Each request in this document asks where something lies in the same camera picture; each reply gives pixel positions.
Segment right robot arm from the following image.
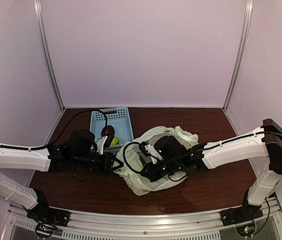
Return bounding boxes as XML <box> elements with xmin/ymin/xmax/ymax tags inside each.
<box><xmin>139</xmin><ymin>118</ymin><xmax>282</xmax><ymax>221</ymax></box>

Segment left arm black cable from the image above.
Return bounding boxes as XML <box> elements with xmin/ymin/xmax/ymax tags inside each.
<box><xmin>0</xmin><ymin>109</ymin><xmax>108</xmax><ymax>183</ymax></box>

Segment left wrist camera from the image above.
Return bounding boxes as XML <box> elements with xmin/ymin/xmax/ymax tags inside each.
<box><xmin>97</xmin><ymin>134</ymin><xmax>114</xmax><ymax>155</ymax></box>

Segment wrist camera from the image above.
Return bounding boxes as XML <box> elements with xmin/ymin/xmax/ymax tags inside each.
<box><xmin>97</xmin><ymin>134</ymin><xmax>114</xmax><ymax>155</ymax></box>
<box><xmin>139</xmin><ymin>141</ymin><xmax>163</xmax><ymax>164</ymax></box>

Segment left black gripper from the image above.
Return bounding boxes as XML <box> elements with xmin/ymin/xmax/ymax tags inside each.
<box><xmin>72</xmin><ymin>151</ymin><xmax>124</xmax><ymax>172</ymax></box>

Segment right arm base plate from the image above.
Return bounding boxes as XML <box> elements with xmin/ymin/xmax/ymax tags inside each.
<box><xmin>219</xmin><ymin>206</ymin><xmax>263</xmax><ymax>226</ymax></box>

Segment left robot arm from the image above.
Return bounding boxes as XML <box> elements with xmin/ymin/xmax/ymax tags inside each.
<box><xmin>0</xmin><ymin>129</ymin><xmax>124</xmax><ymax>222</ymax></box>

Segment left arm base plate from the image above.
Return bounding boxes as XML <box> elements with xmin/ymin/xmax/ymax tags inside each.
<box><xmin>26</xmin><ymin>208</ymin><xmax>71</xmax><ymax>227</ymax></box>

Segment light blue perforated basket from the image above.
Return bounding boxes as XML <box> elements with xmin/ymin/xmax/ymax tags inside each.
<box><xmin>90</xmin><ymin>107</ymin><xmax>134</xmax><ymax>154</ymax></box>

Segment front aluminium rail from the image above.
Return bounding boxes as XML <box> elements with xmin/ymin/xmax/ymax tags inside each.
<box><xmin>0</xmin><ymin>196</ymin><xmax>282</xmax><ymax>240</ymax></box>

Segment circuit board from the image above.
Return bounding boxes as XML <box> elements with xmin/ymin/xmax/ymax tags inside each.
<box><xmin>235</xmin><ymin>223</ymin><xmax>256</xmax><ymax>238</ymax></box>
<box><xmin>34</xmin><ymin>223</ymin><xmax>56</xmax><ymax>239</ymax></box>

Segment left aluminium frame post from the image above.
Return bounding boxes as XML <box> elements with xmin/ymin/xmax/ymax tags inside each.
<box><xmin>33</xmin><ymin>0</ymin><xmax>66</xmax><ymax>112</ymax></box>

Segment aluminium frame post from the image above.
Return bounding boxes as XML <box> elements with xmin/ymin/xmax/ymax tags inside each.
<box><xmin>222</xmin><ymin>0</ymin><xmax>254</xmax><ymax>112</ymax></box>
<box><xmin>33</xmin><ymin>0</ymin><xmax>66</xmax><ymax>112</ymax></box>

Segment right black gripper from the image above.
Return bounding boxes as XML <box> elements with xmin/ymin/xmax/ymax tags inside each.
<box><xmin>140</xmin><ymin>158</ymin><xmax>182</xmax><ymax>183</ymax></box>

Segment left circuit board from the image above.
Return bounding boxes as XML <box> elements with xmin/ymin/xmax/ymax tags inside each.
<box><xmin>34</xmin><ymin>223</ymin><xmax>56</xmax><ymax>239</ymax></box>

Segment light green plastic bag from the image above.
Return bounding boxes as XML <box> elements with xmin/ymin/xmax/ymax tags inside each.
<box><xmin>114</xmin><ymin>126</ymin><xmax>199</xmax><ymax>196</ymax></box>

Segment dark red fruit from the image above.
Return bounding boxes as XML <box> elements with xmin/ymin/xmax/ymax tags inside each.
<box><xmin>101</xmin><ymin>125</ymin><xmax>115</xmax><ymax>138</ymax></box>

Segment light green fruit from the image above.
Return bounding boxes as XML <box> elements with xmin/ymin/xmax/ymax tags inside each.
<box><xmin>110</xmin><ymin>136</ymin><xmax>120</xmax><ymax>146</ymax></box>

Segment right aluminium frame post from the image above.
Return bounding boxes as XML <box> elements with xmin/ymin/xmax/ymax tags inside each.
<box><xmin>222</xmin><ymin>0</ymin><xmax>254</xmax><ymax>112</ymax></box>

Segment right circuit board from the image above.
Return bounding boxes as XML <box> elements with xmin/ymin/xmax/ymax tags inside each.
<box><xmin>235</xmin><ymin>223</ymin><xmax>256</xmax><ymax>238</ymax></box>

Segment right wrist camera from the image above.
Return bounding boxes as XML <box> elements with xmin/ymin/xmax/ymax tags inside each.
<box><xmin>139</xmin><ymin>141</ymin><xmax>163</xmax><ymax>164</ymax></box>

